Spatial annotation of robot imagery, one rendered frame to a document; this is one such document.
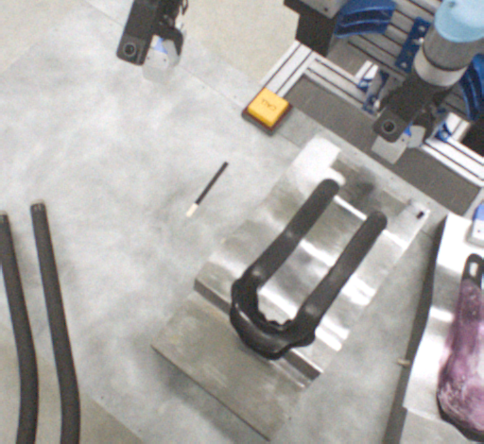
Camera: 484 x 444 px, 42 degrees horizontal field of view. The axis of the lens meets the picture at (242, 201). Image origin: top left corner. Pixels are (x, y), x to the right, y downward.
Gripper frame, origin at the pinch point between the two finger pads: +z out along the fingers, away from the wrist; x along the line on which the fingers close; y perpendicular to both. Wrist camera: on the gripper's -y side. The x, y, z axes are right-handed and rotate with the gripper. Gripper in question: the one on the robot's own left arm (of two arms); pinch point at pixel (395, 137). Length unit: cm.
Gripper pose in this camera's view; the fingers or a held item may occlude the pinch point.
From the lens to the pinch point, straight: 118.0
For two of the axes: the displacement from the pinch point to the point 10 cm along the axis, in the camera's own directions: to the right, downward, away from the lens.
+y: 6.1, -7.3, 3.2
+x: -7.9, -5.8, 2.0
